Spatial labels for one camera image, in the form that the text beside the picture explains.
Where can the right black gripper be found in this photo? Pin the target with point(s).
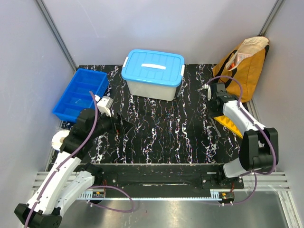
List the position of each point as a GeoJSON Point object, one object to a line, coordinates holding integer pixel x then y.
{"type": "Point", "coordinates": [216, 114]}

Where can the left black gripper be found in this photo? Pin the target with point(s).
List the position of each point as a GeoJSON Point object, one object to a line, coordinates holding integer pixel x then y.
{"type": "Point", "coordinates": [123, 127]}

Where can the yellow test tube rack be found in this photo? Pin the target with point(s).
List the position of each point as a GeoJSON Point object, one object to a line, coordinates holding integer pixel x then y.
{"type": "Point", "coordinates": [226, 122]}

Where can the white plastic tub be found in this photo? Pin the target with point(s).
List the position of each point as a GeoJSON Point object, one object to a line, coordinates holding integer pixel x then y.
{"type": "Point", "coordinates": [152, 91]}

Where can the light blue plastic lid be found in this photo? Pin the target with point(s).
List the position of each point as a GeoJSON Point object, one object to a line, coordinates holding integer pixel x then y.
{"type": "Point", "coordinates": [154, 67]}

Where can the white tape roll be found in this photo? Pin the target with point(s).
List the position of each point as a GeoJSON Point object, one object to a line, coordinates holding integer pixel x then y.
{"type": "Point", "coordinates": [58, 138]}

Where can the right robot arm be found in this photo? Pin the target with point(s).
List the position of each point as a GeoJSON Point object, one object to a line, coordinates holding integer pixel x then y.
{"type": "Point", "coordinates": [259, 146]}

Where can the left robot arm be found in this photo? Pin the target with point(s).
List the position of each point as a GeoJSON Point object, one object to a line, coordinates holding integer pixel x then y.
{"type": "Point", "coordinates": [48, 205]}

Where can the yellow canvas tote bag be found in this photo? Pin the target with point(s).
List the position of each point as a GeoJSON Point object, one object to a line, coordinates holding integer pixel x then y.
{"type": "Point", "coordinates": [242, 80]}

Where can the box inside tote bag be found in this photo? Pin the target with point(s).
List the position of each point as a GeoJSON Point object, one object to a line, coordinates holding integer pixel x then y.
{"type": "Point", "coordinates": [239, 57]}

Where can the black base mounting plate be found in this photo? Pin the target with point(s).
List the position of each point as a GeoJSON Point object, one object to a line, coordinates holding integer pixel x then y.
{"type": "Point", "coordinates": [164, 180]}

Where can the blue divided organizer tray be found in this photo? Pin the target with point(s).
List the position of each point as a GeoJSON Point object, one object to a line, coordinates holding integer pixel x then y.
{"type": "Point", "coordinates": [83, 82]}

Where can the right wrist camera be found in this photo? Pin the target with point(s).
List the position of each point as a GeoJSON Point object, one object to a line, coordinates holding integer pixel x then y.
{"type": "Point", "coordinates": [207, 87]}

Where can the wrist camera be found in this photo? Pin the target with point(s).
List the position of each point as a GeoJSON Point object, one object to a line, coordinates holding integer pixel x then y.
{"type": "Point", "coordinates": [104, 104]}
{"type": "Point", "coordinates": [207, 87]}

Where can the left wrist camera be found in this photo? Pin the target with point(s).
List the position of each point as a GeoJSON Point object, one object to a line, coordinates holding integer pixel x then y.
{"type": "Point", "coordinates": [104, 104]}

